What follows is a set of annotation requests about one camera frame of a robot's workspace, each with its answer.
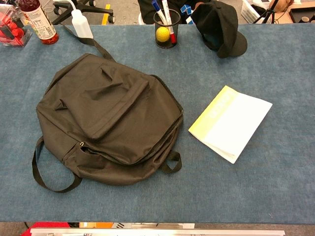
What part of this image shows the black fabric backpack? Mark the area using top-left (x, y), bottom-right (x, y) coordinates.
top-left (31, 24), bottom-right (185, 194)

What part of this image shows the white book with yellow spine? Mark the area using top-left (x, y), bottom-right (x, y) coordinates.
top-left (188, 85), bottom-right (273, 165)

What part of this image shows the white marker with red cap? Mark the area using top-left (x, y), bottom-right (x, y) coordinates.
top-left (161, 0), bottom-right (178, 44)

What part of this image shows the yellow ball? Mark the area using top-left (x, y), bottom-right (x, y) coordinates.
top-left (156, 26), bottom-right (171, 42)

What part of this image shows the blue and white snake toy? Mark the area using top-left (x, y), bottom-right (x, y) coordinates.
top-left (180, 3), bottom-right (195, 25)

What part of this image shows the white marker with blue cap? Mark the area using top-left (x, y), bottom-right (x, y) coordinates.
top-left (151, 0), bottom-right (166, 25)

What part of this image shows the black baseball cap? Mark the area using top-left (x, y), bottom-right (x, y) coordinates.
top-left (190, 0), bottom-right (248, 59)

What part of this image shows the white plastic squeeze bottle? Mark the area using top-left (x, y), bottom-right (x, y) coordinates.
top-left (53, 0), bottom-right (94, 40)

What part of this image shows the orange label strip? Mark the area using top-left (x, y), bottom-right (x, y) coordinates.
top-left (79, 222), bottom-right (114, 229)

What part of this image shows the black office chair base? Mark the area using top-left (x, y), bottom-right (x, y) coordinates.
top-left (53, 0), bottom-right (116, 25)

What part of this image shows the white plastic basket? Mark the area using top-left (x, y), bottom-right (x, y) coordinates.
top-left (241, 0), bottom-right (266, 24)

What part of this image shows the brown jar with label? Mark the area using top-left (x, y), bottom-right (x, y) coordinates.
top-left (19, 0), bottom-right (60, 45)

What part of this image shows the black tripod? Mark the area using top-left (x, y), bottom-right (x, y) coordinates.
top-left (253, 0), bottom-right (280, 25)

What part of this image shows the clear box with red pieces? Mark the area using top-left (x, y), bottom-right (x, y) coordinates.
top-left (0, 4), bottom-right (33, 48)

